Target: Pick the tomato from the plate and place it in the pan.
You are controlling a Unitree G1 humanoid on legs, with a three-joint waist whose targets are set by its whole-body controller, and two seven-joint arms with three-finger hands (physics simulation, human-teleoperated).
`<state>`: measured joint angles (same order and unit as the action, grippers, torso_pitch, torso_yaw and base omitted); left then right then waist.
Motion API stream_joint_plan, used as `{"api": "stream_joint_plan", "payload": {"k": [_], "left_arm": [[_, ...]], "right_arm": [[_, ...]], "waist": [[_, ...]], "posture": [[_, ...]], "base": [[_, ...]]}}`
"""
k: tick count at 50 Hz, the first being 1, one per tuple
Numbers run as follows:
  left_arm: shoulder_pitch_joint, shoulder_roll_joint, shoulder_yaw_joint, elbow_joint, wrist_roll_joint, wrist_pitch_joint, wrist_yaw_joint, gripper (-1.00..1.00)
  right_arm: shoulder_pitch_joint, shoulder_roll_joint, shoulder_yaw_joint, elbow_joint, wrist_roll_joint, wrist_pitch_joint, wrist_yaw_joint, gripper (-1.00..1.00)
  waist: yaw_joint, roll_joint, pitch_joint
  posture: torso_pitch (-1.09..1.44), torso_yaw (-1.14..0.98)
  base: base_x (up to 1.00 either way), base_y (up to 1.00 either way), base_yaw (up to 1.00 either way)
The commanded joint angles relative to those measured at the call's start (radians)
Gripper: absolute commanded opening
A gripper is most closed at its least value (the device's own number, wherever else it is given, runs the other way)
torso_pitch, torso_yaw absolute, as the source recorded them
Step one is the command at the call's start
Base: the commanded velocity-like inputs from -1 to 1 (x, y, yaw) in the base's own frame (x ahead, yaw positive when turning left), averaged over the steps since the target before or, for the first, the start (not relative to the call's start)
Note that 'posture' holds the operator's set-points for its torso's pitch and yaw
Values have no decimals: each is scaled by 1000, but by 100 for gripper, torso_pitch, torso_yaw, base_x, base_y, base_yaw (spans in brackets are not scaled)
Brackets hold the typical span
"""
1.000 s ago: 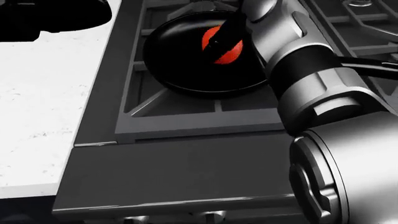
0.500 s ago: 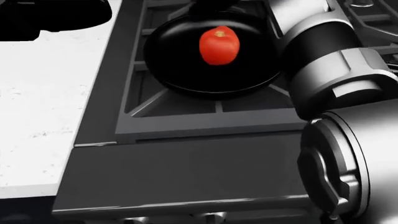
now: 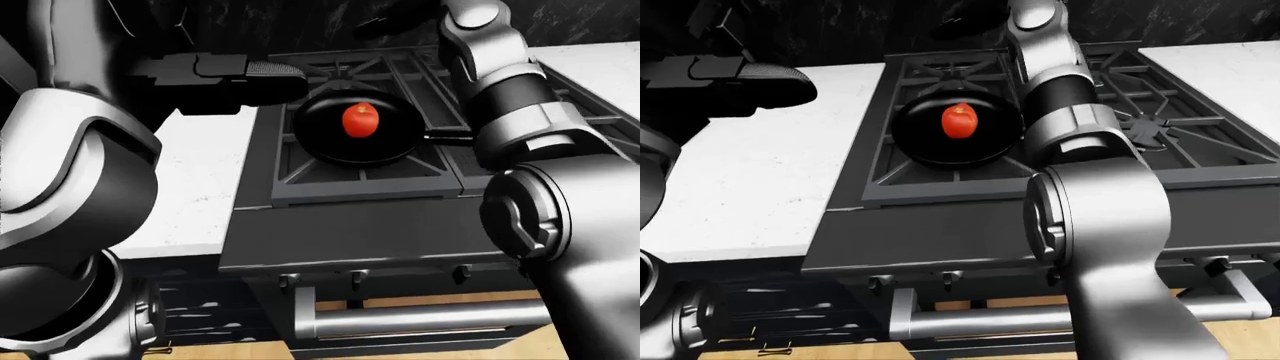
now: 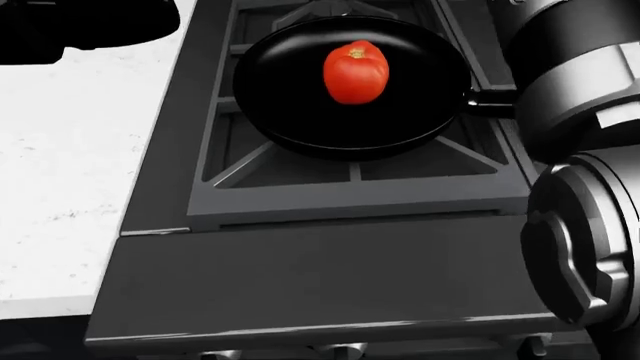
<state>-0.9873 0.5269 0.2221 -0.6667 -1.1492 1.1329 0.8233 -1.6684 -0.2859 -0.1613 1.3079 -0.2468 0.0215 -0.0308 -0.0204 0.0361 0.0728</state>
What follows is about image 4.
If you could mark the black frying pan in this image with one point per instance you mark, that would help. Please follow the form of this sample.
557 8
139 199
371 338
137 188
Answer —
300 108

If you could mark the red tomato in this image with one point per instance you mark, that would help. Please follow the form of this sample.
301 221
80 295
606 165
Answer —
356 77

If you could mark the black plate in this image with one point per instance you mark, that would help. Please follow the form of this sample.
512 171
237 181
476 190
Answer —
85 22

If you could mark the grey stove burner grate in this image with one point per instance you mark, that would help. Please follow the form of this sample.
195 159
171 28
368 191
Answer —
300 176

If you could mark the dark grey stove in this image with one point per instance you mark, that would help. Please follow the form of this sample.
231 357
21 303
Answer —
310 270

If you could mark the silver stove knob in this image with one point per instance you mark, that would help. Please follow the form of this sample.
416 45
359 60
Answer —
535 345
344 352
220 355

